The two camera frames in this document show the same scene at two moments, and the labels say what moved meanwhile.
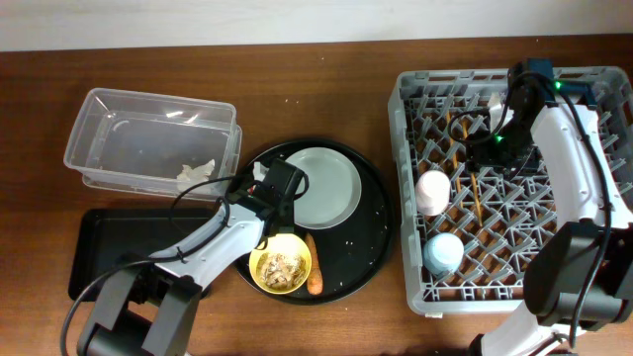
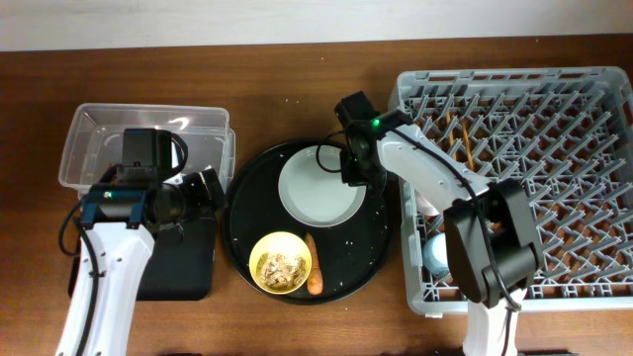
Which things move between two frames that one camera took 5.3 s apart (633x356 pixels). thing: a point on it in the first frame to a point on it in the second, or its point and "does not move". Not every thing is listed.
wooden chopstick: x=455 y=160 does not move
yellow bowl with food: x=283 y=265 does not move
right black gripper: x=479 y=152 to x=350 y=170
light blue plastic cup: x=443 y=254 does not move
